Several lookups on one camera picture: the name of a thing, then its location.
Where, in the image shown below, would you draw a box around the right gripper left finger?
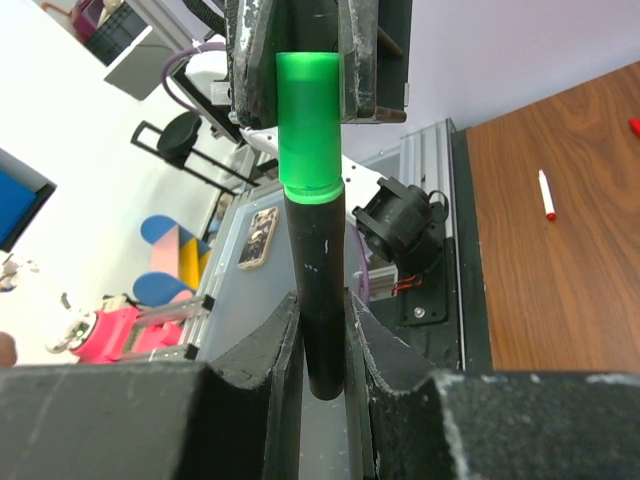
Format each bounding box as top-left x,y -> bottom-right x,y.
1,294 -> 300,479

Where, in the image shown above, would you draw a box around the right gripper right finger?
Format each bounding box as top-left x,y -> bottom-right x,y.
345,295 -> 639,479

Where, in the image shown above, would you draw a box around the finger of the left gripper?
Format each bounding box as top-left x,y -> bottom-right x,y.
337,0 -> 413,123
225,0 -> 295,128

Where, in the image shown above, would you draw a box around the green highlighter cap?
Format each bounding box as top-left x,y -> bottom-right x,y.
276,52 -> 341,192

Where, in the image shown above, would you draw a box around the green highlighter pen black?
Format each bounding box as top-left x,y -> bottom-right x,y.
285,194 -> 346,401

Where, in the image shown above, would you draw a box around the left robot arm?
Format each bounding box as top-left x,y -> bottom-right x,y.
185,1 -> 440,276

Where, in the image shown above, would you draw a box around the white pen red tip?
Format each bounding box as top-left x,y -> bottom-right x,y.
538,170 -> 556,221

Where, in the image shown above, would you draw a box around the red pen cap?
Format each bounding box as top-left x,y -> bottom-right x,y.
628,117 -> 640,136

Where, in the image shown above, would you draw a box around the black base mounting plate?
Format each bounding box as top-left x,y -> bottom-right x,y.
396,120 -> 493,372

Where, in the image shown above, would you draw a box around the black round stool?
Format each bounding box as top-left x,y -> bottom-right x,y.
130,112 -> 258,197

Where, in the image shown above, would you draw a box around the pink machine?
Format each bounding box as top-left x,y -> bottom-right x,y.
45,294 -> 215,364

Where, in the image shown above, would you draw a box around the colourful foam shapes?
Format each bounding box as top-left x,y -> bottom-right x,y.
133,215 -> 211,308

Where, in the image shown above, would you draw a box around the smartphone with patterned case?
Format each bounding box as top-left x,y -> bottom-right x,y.
238,206 -> 279,270

